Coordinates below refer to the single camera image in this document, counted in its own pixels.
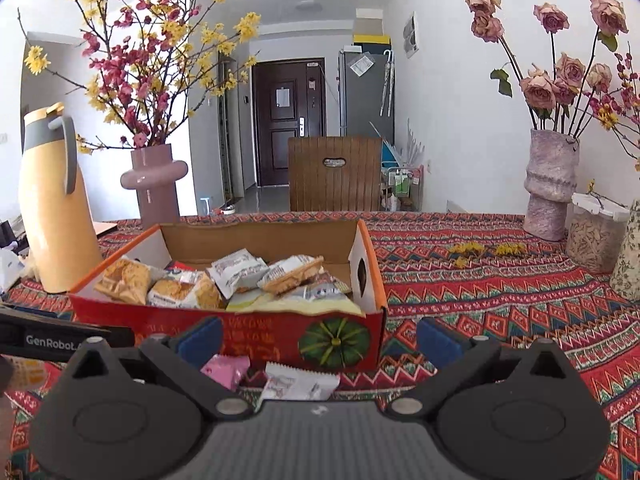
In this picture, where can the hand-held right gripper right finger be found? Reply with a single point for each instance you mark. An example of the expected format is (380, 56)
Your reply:
(435, 342)

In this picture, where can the pink glass vase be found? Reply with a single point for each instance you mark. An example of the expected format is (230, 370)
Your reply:
(157, 195)

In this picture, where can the white folded umbrella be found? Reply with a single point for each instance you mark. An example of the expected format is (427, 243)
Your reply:
(387, 82)

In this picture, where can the lime green snack packet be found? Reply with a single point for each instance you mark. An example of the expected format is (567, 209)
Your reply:
(295, 305)

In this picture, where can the red patterned tablecloth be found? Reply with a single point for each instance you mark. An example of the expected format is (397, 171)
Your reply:
(500, 310)

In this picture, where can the floral print cloth pouch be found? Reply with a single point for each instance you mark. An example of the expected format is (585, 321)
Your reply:
(630, 265)

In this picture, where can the dark entrance door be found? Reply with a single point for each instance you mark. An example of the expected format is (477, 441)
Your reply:
(280, 150)

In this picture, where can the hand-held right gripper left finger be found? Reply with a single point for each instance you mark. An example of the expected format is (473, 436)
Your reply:
(202, 340)

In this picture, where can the red cardboard box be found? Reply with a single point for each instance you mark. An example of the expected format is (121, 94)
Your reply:
(270, 335)

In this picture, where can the wooden chair back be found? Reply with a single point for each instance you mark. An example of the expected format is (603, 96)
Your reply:
(335, 185)

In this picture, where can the dried pink roses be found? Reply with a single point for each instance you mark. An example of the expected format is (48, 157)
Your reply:
(542, 92)

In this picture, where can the pink snack packet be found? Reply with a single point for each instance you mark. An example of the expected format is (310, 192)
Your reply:
(225, 370)

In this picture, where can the white cookie picture snack packet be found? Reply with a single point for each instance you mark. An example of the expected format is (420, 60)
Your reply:
(292, 270)

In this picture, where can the metal storage cart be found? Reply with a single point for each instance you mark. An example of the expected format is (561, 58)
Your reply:
(402, 185)

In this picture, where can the yellow thermos jug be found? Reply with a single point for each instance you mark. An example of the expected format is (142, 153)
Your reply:
(55, 220)

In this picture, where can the red silver snack packet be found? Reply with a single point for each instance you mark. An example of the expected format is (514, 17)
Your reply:
(185, 264)

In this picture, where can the white plastic bag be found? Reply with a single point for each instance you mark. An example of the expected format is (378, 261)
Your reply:
(10, 267)

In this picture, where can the fallen yellow blossoms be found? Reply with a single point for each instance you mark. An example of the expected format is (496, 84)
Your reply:
(470, 249)

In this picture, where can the grey refrigerator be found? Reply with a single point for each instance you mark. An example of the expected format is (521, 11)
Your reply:
(362, 105)

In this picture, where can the brown biscuit snack packet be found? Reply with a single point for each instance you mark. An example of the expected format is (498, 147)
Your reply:
(122, 280)

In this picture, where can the yellow and pink blossom branches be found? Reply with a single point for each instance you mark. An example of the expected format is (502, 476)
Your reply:
(145, 75)

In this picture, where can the textured mauve vase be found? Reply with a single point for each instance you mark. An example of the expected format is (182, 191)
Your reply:
(550, 185)

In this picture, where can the pale yellow snack packet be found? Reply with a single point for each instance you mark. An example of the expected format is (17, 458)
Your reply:
(27, 375)

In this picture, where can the clear seed container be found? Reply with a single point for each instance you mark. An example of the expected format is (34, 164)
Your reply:
(595, 240)

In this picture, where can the yellow box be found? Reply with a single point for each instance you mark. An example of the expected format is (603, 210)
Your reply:
(372, 41)

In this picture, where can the white orange cookie snack packet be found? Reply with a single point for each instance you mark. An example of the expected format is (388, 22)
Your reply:
(182, 292)

